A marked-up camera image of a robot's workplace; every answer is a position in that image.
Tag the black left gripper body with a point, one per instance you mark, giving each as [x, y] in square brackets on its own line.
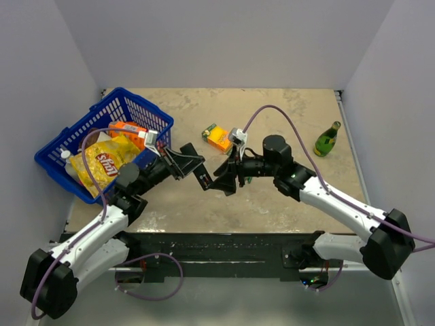
[157, 172]

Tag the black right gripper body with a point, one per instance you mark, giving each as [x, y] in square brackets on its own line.
[255, 167]

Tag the black remote control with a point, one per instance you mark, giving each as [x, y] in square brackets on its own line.
[203, 177]

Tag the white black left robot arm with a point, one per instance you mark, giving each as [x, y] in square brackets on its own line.
[53, 278]

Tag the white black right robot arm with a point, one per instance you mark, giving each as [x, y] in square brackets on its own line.
[381, 240]

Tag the orange carton box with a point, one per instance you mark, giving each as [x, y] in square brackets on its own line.
[131, 130]

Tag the orange yellow battery pack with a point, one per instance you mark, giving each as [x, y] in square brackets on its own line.
[217, 137]

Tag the yellow chips bag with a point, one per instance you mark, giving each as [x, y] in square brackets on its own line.
[104, 160]

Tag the brown white package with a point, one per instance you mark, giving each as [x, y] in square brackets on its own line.
[96, 137]

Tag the green glass bottle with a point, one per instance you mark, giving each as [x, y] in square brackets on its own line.
[327, 140]

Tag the blue plastic basket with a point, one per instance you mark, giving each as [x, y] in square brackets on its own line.
[119, 105]

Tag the white plastic bottle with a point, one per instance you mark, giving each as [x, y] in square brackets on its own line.
[66, 156]

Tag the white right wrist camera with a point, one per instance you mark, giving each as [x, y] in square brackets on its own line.
[239, 139]

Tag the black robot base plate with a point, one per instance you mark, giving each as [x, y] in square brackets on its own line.
[286, 256]

